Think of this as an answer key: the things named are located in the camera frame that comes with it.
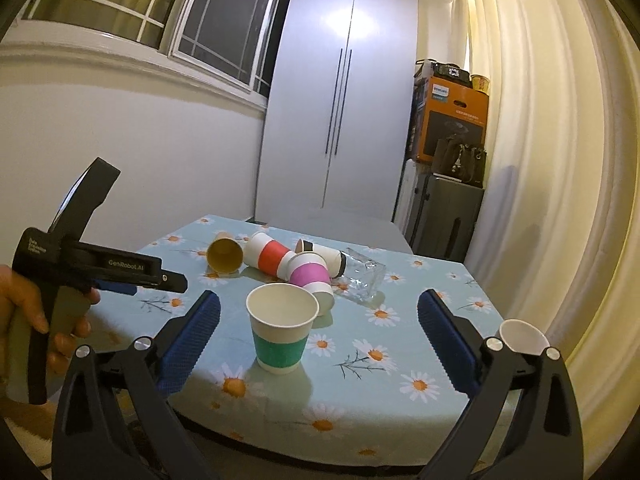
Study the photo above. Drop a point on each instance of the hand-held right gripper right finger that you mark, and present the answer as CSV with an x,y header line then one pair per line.
x,y
445,345

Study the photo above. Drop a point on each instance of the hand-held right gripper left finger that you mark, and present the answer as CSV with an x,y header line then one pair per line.
x,y
192,345

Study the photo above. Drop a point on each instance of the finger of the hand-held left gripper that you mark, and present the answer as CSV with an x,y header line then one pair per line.
x,y
172,282

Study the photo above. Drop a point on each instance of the plain brown paper cup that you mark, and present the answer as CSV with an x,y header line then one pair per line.
x,y
225,255

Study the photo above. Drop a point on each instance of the small white cup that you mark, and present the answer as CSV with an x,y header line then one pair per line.
x,y
520,337

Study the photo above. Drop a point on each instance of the green banded paper cup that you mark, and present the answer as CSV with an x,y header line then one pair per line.
x,y
280,345

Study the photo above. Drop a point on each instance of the red banded paper cup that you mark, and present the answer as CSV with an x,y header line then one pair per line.
x,y
270,255

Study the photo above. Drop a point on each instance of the dark banded paper cup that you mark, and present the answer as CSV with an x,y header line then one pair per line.
x,y
303,246

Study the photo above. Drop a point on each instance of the pink banded paper cup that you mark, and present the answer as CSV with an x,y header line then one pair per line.
x,y
310,275

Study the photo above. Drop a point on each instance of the black banded paper cup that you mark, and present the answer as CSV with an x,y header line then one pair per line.
x,y
330,260

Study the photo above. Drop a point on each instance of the instant noodle cup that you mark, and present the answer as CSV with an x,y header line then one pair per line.
x,y
480,82

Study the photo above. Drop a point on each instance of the person's left hand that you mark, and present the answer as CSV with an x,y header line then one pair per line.
x,y
15,290

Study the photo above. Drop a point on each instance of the blue daisy print tablecloth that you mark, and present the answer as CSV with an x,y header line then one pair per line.
x,y
350,390

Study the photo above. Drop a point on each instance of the clear plastic sleeve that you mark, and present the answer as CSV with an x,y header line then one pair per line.
x,y
362,275

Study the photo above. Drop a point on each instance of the grey suitcase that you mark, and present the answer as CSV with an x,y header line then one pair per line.
x,y
440,220

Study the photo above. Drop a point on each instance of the brown handbag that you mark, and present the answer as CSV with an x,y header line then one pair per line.
x,y
457,162

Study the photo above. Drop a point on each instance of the cream curtain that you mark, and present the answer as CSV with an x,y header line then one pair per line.
x,y
550,160

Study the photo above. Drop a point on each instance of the white wardrobe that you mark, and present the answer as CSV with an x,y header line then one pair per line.
x,y
300,110

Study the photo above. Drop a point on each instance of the orange cardboard box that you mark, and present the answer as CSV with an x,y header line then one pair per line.
x,y
450,115

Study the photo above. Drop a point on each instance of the black bag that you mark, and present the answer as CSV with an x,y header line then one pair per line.
x,y
445,71

